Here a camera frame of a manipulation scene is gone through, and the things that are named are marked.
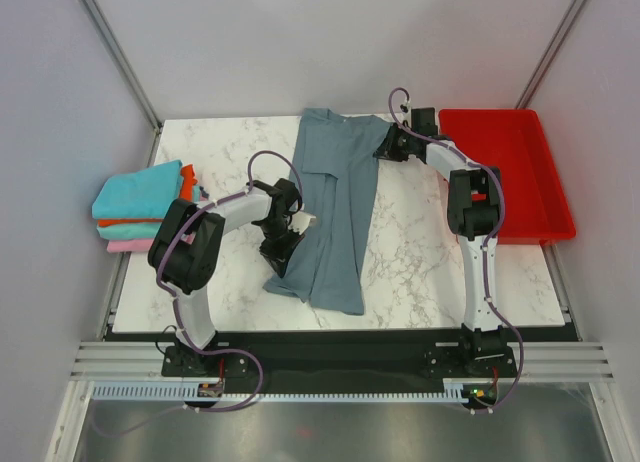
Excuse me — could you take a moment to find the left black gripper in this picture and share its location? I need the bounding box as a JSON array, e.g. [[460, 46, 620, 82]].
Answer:
[[257, 218, 304, 279]]

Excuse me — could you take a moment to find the grey-blue t shirt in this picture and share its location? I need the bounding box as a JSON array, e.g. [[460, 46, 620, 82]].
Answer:
[[264, 108, 391, 316]]

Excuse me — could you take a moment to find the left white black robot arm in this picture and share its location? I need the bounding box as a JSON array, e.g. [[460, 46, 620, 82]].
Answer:
[[148, 179, 316, 375]]

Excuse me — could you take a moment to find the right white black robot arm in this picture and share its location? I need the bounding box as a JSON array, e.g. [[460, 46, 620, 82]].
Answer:
[[374, 102, 507, 376]]

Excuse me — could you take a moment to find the pink folded t shirt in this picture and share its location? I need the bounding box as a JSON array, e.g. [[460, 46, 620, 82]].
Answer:
[[107, 239, 154, 253]]

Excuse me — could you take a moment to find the teal folded t shirt top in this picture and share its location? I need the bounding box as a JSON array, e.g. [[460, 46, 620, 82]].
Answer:
[[91, 160, 183, 220]]

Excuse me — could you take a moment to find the red plastic bin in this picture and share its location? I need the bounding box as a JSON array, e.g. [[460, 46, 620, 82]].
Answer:
[[439, 109, 576, 246]]

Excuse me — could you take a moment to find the orange folded t shirt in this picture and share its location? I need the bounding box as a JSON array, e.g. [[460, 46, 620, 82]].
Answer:
[[95, 164, 200, 227]]

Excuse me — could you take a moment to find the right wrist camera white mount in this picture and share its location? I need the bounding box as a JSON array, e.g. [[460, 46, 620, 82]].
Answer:
[[400, 99, 411, 115]]

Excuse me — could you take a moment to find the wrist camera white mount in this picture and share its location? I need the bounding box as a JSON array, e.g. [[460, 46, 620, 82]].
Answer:
[[400, 99, 411, 115], [290, 211, 317, 234]]

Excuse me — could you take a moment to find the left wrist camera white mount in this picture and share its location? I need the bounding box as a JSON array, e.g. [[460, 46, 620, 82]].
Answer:
[[290, 211, 317, 234]]

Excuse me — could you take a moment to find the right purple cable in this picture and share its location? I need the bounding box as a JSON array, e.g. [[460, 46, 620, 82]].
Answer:
[[388, 87, 525, 414]]

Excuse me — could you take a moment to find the purple cable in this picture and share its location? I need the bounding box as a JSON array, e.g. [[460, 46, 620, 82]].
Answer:
[[388, 87, 525, 414], [155, 151, 305, 413]]

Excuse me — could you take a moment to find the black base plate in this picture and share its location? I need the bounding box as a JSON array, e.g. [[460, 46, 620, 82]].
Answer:
[[161, 329, 517, 396]]

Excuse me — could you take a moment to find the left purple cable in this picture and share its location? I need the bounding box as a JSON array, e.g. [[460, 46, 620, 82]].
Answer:
[[155, 151, 305, 413]]

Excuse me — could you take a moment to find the right white cable duct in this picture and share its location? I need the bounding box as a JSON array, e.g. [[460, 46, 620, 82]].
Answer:
[[443, 378, 497, 401]]

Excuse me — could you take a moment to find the white cable duct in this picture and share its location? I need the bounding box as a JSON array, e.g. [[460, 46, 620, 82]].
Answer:
[[443, 378, 497, 401], [92, 380, 224, 402]]

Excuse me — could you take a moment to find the left white cable duct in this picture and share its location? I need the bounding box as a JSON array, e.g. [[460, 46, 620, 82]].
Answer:
[[92, 380, 224, 402]]

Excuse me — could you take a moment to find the right aluminium corner post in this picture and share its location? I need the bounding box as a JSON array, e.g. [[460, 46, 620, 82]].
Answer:
[[514, 0, 590, 110]]

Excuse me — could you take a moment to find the aluminium corner post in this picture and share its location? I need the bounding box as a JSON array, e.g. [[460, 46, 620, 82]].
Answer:
[[514, 0, 590, 110], [69, 0, 164, 133]]

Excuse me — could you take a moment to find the left aluminium corner post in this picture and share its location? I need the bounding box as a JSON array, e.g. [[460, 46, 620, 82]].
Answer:
[[69, 0, 164, 133]]

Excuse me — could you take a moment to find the aluminium rail frame front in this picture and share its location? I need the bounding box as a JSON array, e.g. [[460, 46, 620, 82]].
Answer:
[[46, 341, 639, 461]]

